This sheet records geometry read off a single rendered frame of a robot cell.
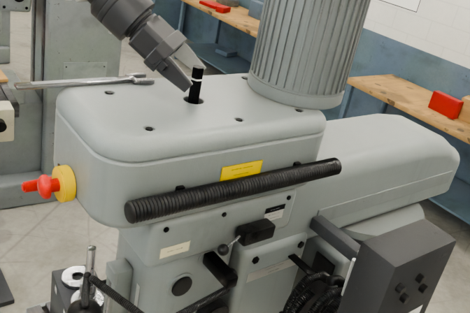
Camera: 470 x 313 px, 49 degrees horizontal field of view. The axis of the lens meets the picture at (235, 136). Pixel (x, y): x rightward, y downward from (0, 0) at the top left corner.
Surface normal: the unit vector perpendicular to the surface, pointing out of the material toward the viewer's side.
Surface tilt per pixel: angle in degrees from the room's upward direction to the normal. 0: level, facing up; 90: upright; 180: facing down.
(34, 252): 0
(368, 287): 90
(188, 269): 90
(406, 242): 0
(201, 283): 90
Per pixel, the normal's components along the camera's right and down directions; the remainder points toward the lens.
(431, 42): -0.79, 0.12
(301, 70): -0.10, 0.41
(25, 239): 0.18, -0.89
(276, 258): 0.59, 0.44
